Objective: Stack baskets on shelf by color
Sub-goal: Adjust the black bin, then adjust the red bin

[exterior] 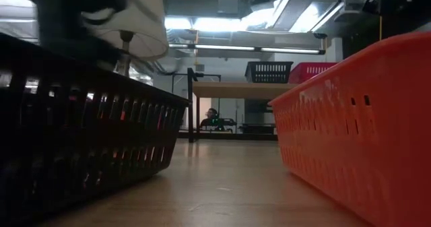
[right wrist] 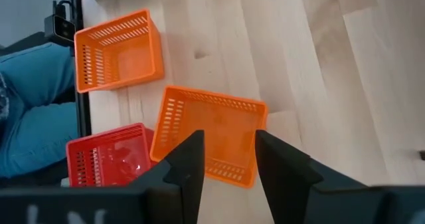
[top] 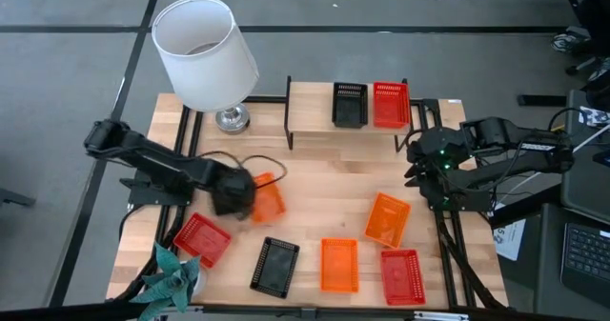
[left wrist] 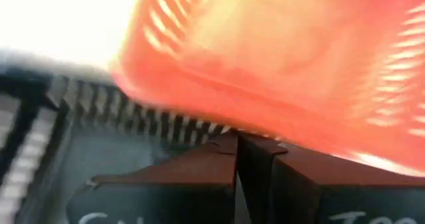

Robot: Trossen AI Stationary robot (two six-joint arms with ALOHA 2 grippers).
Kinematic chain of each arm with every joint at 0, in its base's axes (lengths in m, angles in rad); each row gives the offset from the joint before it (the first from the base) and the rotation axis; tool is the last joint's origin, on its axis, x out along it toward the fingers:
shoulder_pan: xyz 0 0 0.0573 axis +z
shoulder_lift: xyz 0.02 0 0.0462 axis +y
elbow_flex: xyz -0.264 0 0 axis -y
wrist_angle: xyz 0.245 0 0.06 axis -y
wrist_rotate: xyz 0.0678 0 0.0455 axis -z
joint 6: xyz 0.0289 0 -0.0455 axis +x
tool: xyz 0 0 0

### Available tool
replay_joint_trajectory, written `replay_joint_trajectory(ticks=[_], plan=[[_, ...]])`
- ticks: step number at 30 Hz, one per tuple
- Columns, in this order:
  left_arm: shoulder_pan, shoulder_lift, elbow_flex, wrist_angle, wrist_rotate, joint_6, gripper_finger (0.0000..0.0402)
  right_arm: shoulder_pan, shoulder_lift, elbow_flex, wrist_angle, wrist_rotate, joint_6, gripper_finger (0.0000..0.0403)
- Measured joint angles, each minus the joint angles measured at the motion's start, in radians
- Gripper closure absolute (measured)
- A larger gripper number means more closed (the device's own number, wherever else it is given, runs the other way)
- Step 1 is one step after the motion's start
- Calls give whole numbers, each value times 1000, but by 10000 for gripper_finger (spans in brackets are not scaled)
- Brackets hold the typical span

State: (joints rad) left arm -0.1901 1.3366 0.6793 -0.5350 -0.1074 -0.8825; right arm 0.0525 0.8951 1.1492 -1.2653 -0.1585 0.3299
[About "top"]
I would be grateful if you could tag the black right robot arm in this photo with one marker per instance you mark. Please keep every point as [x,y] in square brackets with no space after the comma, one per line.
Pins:
[524,152]

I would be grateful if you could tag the orange plastic slotted basket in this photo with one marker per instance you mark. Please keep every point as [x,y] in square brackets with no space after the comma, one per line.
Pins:
[339,266]
[387,220]
[270,202]

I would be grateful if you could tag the person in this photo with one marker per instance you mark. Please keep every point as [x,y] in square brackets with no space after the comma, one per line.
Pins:
[598,21]

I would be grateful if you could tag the white paper sheet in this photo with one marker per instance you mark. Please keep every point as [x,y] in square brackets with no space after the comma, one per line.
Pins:
[510,240]

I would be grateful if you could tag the red plastic slotted basket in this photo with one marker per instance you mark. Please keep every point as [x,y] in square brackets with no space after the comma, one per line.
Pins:
[202,240]
[402,277]
[392,106]

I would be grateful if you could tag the dark grey laptop lid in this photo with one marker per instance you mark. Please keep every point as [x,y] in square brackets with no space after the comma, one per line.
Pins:
[588,168]

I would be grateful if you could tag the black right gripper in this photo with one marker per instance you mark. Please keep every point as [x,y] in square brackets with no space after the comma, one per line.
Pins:
[438,149]

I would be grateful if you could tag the black laptop keyboard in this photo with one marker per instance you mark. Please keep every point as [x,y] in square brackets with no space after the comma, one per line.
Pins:
[588,259]

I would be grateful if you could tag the white shade silver table lamp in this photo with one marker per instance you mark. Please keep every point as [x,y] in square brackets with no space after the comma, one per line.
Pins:
[205,73]

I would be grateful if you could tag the black metal table frame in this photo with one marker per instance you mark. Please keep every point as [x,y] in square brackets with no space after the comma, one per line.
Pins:
[238,313]

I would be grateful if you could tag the black side table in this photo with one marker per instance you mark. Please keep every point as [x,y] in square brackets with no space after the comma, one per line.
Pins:
[548,268]

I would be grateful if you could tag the teal artificial succulent plant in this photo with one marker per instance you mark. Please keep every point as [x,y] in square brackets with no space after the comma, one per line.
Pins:
[167,283]

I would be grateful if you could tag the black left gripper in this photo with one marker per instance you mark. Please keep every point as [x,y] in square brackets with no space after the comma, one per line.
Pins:
[233,192]

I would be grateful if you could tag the wooden shelf with black legs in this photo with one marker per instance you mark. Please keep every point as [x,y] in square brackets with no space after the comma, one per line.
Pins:
[310,106]

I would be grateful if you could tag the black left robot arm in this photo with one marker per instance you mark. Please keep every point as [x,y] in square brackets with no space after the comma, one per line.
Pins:
[143,152]

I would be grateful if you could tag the black metal bar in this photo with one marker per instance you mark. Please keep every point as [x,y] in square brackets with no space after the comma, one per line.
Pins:
[543,100]

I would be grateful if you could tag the white plant pot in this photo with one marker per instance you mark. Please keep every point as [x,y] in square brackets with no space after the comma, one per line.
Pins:
[202,280]

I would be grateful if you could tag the black plastic slotted basket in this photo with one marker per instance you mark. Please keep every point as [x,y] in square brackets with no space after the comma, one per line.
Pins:
[275,268]
[350,106]

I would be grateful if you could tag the dark grey furniture foot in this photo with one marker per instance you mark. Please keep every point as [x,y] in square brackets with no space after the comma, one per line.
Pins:
[14,198]

